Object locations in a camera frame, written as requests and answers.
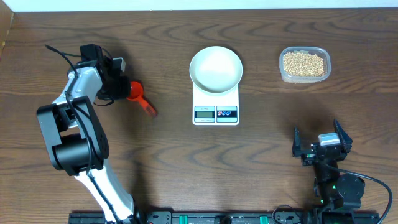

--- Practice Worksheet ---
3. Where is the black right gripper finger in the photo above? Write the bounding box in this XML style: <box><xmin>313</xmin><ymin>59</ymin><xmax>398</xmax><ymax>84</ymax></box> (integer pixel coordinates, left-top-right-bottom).
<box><xmin>292</xmin><ymin>127</ymin><xmax>302</xmax><ymax>157</ymax></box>
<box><xmin>333</xmin><ymin>119</ymin><xmax>353</xmax><ymax>152</ymax></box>

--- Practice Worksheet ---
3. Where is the red plastic measuring scoop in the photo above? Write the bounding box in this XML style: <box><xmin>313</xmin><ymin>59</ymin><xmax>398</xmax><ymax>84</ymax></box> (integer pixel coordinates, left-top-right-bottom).
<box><xmin>126</xmin><ymin>81</ymin><xmax>157</xmax><ymax>117</ymax></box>

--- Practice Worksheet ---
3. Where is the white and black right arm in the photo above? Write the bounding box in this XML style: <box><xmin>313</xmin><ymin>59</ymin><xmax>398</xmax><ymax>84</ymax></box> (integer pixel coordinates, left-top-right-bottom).
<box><xmin>292</xmin><ymin>120</ymin><xmax>365</xmax><ymax>223</ymax></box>

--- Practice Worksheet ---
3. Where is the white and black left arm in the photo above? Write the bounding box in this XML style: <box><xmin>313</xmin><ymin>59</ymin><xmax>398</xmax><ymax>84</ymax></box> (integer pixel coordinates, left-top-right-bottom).
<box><xmin>37</xmin><ymin>44</ymin><xmax>147</xmax><ymax>223</ymax></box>

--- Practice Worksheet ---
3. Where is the white digital kitchen scale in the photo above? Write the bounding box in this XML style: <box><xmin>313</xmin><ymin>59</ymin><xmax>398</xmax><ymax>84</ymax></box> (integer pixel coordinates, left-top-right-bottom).
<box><xmin>192</xmin><ymin>85</ymin><xmax>240</xmax><ymax>126</ymax></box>

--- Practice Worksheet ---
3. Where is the white ceramic bowl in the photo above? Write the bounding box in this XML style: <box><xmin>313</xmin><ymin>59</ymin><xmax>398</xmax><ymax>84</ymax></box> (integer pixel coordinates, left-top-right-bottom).
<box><xmin>189</xmin><ymin>46</ymin><xmax>243</xmax><ymax>95</ymax></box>

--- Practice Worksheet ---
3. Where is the clear plastic container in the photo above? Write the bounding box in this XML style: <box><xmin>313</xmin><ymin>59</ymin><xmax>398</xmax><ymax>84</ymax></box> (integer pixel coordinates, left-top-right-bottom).
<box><xmin>279</xmin><ymin>47</ymin><xmax>331</xmax><ymax>84</ymax></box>

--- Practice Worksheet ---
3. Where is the pile of soybeans in container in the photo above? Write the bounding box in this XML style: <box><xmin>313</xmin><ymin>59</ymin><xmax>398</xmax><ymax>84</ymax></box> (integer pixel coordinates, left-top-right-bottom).
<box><xmin>282</xmin><ymin>52</ymin><xmax>325</xmax><ymax>77</ymax></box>

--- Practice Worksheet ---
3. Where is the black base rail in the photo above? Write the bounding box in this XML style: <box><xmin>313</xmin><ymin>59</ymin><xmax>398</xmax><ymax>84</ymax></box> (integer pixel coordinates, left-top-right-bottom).
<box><xmin>67</xmin><ymin>211</ymin><xmax>379</xmax><ymax>224</ymax></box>

